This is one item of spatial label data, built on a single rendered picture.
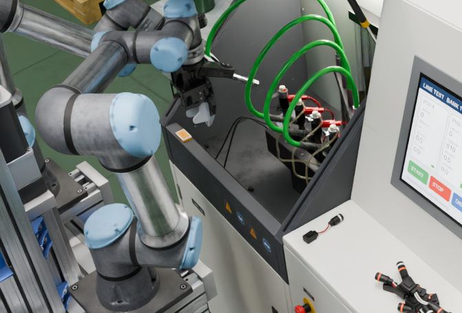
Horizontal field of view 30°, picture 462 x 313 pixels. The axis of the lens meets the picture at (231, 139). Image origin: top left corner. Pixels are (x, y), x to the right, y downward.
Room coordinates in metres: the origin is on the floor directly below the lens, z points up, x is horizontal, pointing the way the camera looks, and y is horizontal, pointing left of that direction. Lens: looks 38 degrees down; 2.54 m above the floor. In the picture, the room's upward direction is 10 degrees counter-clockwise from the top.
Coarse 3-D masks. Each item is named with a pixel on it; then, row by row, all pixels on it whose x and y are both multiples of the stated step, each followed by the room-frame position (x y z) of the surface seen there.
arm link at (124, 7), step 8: (112, 0) 2.08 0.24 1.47; (120, 0) 2.08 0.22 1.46; (128, 0) 2.08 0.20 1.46; (136, 0) 2.09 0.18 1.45; (112, 8) 2.08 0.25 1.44; (120, 8) 2.07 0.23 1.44; (128, 8) 2.07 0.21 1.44; (136, 8) 2.07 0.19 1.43; (144, 8) 2.08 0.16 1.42; (112, 16) 2.07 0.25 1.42; (120, 16) 2.06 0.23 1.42; (128, 16) 2.06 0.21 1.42; (136, 16) 2.06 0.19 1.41; (144, 16) 2.06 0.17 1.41; (120, 24) 2.06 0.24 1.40; (128, 24) 2.07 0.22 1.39; (136, 24) 2.06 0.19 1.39
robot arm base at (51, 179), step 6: (42, 168) 1.84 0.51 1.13; (48, 168) 1.88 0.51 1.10; (42, 174) 1.84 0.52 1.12; (48, 174) 1.86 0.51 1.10; (54, 174) 1.88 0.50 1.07; (48, 180) 1.84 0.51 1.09; (54, 180) 1.86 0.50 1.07; (48, 186) 1.83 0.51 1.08; (54, 186) 1.84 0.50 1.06; (54, 192) 1.83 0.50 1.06
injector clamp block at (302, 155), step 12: (276, 132) 2.01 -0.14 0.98; (288, 144) 1.94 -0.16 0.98; (276, 156) 1.99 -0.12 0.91; (288, 156) 1.92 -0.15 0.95; (300, 156) 1.88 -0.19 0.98; (324, 156) 1.86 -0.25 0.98; (288, 168) 1.93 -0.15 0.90; (300, 168) 1.87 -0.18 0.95; (312, 168) 1.82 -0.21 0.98; (300, 180) 1.87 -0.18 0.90; (300, 192) 1.88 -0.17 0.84
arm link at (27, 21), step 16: (0, 0) 1.87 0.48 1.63; (16, 0) 1.89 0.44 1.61; (0, 16) 1.85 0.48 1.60; (16, 16) 1.86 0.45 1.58; (32, 16) 1.89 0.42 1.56; (48, 16) 1.91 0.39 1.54; (16, 32) 1.87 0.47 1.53; (32, 32) 1.87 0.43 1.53; (48, 32) 1.88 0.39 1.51; (64, 32) 1.90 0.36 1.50; (80, 32) 1.92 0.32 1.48; (96, 32) 1.96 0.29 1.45; (64, 48) 1.90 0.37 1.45; (80, 48) 1.90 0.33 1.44; (128, 64) 1.91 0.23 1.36
